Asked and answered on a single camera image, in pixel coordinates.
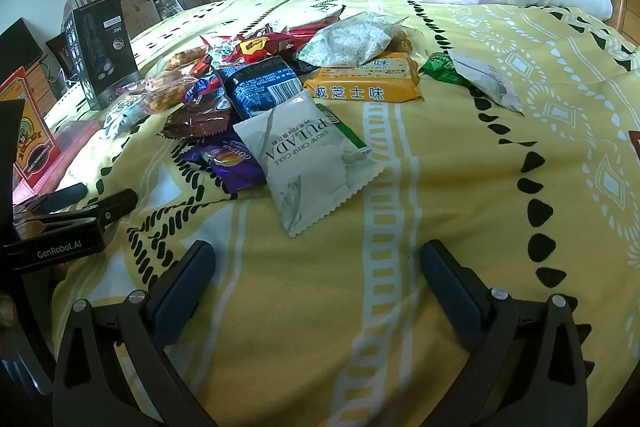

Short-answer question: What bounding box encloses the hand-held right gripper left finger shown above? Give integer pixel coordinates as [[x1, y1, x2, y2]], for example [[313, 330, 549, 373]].
[[52, 239, 217, 427]]

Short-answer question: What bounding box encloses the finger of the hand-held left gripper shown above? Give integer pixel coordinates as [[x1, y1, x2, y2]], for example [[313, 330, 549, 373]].
[[15, 183, 88, 215], [15, 188, 139, 231]]

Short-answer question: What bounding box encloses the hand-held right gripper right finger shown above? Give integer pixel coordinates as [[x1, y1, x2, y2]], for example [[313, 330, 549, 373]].
[[420, 240, 588, 427]]

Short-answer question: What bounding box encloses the blue brown cookie packet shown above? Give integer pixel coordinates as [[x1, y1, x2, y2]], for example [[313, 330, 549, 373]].
[[218, 57, 304, 120]]

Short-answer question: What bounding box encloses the clear packet of fried snacks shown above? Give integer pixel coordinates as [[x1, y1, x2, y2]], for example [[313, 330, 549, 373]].
[[160, 47, 208, 72], [127, 74, 201, 115]]

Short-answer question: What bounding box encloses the pink box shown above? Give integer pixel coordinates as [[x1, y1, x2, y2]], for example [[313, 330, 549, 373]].
[[12, 119, 108, 202]]

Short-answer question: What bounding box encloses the red orange box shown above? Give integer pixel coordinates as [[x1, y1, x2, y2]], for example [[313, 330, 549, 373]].
[[0, 67, 62, 188]]

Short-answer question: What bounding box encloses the clear white snack packet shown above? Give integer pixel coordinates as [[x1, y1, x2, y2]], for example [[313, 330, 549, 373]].
[[102, 99, 151, 138]]

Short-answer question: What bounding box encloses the brown snack packet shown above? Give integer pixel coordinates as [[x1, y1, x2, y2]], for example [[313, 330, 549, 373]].
[[157, 99, 236, 140]]

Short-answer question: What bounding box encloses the purple snack packet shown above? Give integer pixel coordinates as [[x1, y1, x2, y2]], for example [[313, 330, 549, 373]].
[[177, 132, 268, 195]]

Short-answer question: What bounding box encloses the dark small box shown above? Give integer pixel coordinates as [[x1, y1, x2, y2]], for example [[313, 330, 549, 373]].
[[46, 32, 76, 82]]

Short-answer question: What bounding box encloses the dark blue red snack packet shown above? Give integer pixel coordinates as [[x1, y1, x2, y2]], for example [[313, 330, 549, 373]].
[[184, 74, 233, 108]]

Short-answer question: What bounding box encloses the black product box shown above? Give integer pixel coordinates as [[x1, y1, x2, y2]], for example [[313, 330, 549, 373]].
[[62, 0, 142, 112]]

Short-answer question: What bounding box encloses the black television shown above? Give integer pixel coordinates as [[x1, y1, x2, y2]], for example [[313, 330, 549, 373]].
[[0, 18, 43, 68]]

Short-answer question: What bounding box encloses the red blue colourful snack packet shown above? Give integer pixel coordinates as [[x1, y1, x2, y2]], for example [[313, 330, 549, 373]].
[[200, 34, 246, 68]]

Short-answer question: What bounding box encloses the large cardboard box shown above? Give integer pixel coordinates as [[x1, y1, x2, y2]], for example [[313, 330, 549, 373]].
[[121, 0, 161, 38]]

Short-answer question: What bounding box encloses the green white snack packet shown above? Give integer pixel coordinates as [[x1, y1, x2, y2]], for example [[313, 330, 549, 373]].
[[315, 103, 373, 156]]

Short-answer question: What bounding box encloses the long red snack packet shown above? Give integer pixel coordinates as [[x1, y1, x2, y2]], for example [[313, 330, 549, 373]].
[[235, 24, 326, 62]]

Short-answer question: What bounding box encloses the white grey snack packet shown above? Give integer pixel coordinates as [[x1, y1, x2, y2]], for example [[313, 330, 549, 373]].
[[450, 52, 525, 115]]

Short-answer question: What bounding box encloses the yellow cracker packet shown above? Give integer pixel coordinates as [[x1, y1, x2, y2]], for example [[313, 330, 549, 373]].
[[302, 52, 425, 104]]

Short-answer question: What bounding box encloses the silver foil snack bag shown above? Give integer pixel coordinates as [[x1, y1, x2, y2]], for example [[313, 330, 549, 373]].
[[295, 12, 408, 68]]

